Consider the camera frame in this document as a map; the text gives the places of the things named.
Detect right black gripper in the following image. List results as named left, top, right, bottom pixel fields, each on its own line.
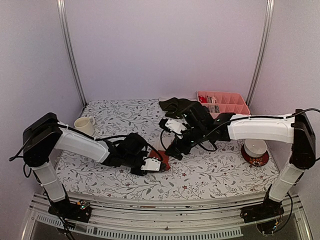
left=165, top=123, right=208, bottom=160

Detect pink divided organizer tray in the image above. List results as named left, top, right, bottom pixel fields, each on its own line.
left=196, top=91, right=251, bottom=118

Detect dark olive cloth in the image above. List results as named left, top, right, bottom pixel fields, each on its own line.
left=158, top=97, right=196, bottom=119

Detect red underwear white waistband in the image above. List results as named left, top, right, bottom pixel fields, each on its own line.
left=149, top=150, right=171, bottom=171

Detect floral patterned table mat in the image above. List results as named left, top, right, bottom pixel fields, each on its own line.
left=56, top=99, right=279, bottom=201

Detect cream ceramic cup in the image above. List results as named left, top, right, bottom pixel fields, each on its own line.
left=74, top=116, right=96, bottom=137

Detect white bowl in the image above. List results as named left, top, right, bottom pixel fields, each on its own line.
left=244, top=139, right=267, bottom=158

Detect left robot arm white sleeve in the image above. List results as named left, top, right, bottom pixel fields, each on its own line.
left=22, top=112, right=111, bottom=223

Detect robot arm white sleeve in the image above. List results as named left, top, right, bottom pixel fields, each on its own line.
left=22, top=112, right=111, bottom=223
left=224, top=108, right=317, bottom=224

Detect red floral saucer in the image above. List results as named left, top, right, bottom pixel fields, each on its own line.
left=241, top=145, right=270, bottom=167

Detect right robot arm white sleeve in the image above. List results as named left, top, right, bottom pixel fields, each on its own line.
left=224, top=108, right=317, bottom=224

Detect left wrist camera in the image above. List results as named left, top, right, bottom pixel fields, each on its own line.
left=123, top=132, right=147, bottom=155

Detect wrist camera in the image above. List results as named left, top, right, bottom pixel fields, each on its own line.
left=123, top=132, right=147, bottom=155
left=182, top=101, right=213, bottom=127

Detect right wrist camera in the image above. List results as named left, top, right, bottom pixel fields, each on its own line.
left=182, top=101, right=213, bottom=127

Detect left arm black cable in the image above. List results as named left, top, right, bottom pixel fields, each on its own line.
left=8, top=134, right=163, bottom=178

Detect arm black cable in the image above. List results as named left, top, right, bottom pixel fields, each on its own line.
left=159, top=107, right=320, bottom=161
left=8, top=134, right=163, bottom=178

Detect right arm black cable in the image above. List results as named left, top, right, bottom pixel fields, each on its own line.
left=159, top=107, right=320, bottom=161

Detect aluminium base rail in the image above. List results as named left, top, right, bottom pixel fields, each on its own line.
left=20, top=192, right=313, bottom=240

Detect right aluminium frame post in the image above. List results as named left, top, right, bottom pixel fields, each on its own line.
left=246, top=0, right=275, bottom=107

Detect aluminium frame post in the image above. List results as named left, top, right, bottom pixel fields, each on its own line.
left=246, top=0, right=275, bottom=107
left=56, top=0, right=87, bottom=108

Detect left aluminium frame post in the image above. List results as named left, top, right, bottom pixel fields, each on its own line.
left=56, top=0, right=87, bottom=108

